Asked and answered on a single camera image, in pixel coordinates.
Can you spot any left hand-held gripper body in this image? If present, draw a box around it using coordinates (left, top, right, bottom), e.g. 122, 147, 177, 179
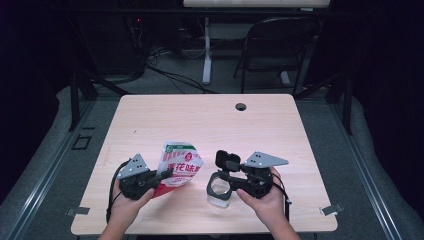
117, 153, 153, 201

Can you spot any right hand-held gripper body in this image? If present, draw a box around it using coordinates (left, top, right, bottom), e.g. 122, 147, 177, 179
238, 151, 290, 199

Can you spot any pink and white plastic bag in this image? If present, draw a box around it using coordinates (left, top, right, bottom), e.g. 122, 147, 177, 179
151, 140, 205, 199

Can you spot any clear container with black lid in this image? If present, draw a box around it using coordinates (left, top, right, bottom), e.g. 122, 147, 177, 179
206, 149, 242, 208

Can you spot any person's right hand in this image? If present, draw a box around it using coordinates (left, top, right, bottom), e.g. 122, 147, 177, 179
235, 166, 291, 231

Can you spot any person's left hand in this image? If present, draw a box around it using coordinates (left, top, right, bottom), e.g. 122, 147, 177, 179
108, 179, 156, 230

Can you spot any grey tape piece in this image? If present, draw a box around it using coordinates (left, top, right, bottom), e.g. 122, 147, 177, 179
319, 203, 344, 217
65, 206, 91, 217

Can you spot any black tape square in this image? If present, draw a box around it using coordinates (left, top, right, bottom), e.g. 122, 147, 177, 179
70, 134, 93, 151

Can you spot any black metal stand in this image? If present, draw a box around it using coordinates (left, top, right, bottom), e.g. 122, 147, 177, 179
293, 71, 354, 136
68, 71, 131, 133

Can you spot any white desk with white legs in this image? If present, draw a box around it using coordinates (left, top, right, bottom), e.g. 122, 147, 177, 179
182, 0, 331, 88

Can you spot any black folding chair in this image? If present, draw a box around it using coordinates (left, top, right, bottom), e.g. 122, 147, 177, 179
233, 16, 322, 96

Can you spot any dark computer tower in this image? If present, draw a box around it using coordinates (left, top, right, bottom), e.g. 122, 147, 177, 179
71, 13, 148, 79

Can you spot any left hand-held gripper black cable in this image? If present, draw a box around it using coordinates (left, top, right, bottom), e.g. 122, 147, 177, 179
105, 159, 132, 224

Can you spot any hand-held gripper black cable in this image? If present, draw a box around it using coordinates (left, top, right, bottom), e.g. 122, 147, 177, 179
105, 159, 132, 224
271, 173, 293, 223

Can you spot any right hand-held gripper black cable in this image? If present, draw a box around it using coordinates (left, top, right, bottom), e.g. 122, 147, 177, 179
271, 173, 293, 223

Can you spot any aluminium floor rail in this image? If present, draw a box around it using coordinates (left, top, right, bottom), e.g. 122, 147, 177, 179
328, 99, 404, 240
0, 99, 96, 240

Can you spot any bundle of floor cables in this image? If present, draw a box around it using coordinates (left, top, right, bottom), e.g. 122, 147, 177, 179
146, 46, 218, 95

